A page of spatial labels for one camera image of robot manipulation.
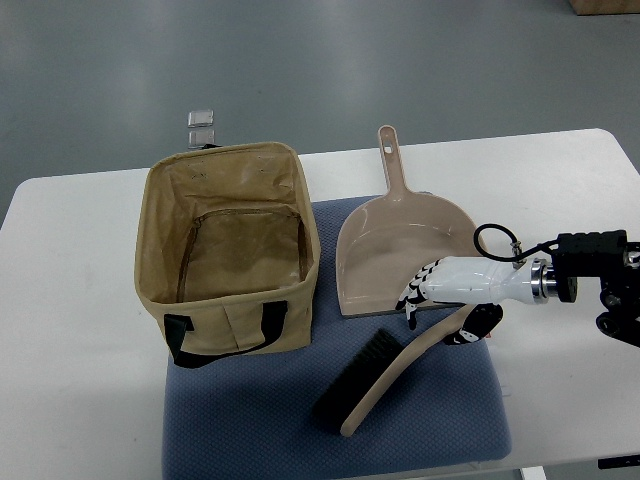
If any blue cushion mat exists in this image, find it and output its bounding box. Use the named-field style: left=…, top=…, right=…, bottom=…
left=161, top=194, right=513, bottom=480

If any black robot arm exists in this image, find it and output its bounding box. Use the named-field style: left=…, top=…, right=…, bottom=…
left=473, top=223, right=639, bottom=347

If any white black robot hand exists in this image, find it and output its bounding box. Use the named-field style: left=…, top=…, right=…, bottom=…
left=396, top=256, right=557, bottom=345

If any lower metal floor plate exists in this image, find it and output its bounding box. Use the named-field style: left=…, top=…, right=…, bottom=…
left=188, top=128, right=215, bottom=150

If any pink plastic dustpan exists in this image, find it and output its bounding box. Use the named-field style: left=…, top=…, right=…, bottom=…
left=335, top=125, right=478, bottom=317

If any upper metal floor plate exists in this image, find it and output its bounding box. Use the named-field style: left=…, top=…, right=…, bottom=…
left=187, top=109, right=214, bottom=128

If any brown cardboard box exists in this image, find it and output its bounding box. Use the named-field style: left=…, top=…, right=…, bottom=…
left=569, top=0, right=640, bottom=16

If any yellow fabric bag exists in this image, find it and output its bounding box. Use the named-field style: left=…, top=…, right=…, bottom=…
left=134, top=142, right=321, bottom=368

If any pink hand broom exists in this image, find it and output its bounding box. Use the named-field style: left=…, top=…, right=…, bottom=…
left=312, top=306, right=472, bottom=437

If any metal floor plate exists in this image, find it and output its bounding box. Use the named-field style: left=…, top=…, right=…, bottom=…
left=188, top=128, right=215, bottom=150
left=187, top=109, right=214, bottom=128

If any black table control panel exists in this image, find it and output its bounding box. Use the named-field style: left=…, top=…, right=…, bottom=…
left=597, top=454, right=640, bottom=470

